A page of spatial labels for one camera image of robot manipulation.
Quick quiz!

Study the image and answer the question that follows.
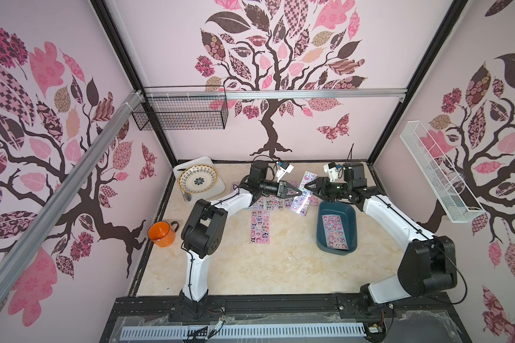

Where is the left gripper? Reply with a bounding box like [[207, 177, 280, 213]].
[[257, 179, 300, 198]]

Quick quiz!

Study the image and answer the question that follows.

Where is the pink sticker sheet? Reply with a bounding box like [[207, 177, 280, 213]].
[[231, 182, 240, 192], [248, 197, 266, 210], [308, 192, 321, 206]]

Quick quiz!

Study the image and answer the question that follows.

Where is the teal plastic storage box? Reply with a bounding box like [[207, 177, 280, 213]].
[[316, 202, 358, 256]]

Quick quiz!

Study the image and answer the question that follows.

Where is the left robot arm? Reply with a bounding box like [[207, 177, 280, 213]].
[[180, 160, 303, 305]]

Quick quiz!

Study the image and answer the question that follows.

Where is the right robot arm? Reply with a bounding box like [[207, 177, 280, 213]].
[[304, 162, 461, 310]]

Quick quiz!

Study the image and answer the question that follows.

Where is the white square tray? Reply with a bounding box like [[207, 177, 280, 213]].
[[173, 156, 225, 205]]

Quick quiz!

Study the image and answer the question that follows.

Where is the patterned ceramic plate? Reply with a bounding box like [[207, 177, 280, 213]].
[[178, 164, 219, 194]]

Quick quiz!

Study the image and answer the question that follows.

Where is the orange mug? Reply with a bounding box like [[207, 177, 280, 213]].
[[147, 221, 179, 248]]

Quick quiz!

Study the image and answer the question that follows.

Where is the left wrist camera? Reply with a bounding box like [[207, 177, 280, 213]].
[[276, 161, 293, 182]]

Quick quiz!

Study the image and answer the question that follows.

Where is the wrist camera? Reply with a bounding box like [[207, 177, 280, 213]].
[[276, 161, 293, 182], [323, 162, 343, 182]]

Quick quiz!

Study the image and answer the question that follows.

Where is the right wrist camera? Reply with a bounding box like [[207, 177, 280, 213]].
[[323, 162, 343, 182]]

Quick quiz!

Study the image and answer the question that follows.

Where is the aluminium rail back wall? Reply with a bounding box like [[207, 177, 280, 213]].
[[146, 87, 407, 100]]

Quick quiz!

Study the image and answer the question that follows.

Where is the aluminium rail wall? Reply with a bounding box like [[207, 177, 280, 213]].
[[146, 87, 407, 100], [0, 90, 144, 304]]

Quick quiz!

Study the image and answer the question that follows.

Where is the white wire basket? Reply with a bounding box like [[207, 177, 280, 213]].
[[400, 121, 486, 223]]

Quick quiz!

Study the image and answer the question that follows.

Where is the white slotted cable duct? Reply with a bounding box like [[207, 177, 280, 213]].
[[119, 322, 366, 342]]

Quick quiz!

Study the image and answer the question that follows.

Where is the black wire basket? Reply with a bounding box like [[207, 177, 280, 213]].
[[132, 86, 229, 131]]

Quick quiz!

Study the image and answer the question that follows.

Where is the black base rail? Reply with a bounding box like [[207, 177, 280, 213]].
[[100, 293, 471, 342]]

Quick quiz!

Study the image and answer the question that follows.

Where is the aluminium rail left wall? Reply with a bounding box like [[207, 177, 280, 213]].
[[0, 90, 144, 304]]

